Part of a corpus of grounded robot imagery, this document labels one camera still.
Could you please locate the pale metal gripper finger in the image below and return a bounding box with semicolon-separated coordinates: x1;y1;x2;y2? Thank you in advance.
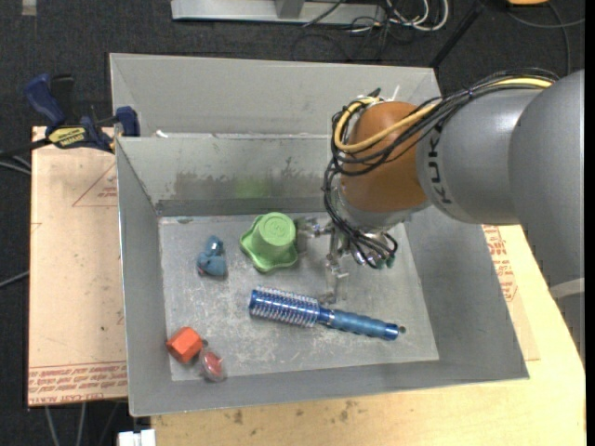
297;217;334;243
322;265;350;307

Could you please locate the blue round hairbrush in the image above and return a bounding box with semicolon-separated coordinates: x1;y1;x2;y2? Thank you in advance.
248;286;401;343

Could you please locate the green plastic cup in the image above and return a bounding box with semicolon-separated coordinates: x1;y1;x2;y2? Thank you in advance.
239;211;300;274

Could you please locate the grey metal bin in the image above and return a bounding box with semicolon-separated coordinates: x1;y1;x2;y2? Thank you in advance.
109;52;530;418

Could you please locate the blue toy animal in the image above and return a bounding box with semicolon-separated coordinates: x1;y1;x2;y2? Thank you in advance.
195;234;230;279

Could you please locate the red toy in clear shell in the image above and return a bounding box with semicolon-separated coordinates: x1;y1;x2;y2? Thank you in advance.
198;347;229;383

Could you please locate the orange faceted block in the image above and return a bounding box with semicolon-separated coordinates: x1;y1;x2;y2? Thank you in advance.
165;326;205;365

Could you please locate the brown cardboard board red print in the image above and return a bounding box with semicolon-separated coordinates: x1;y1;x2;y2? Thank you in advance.
26;125;543;408

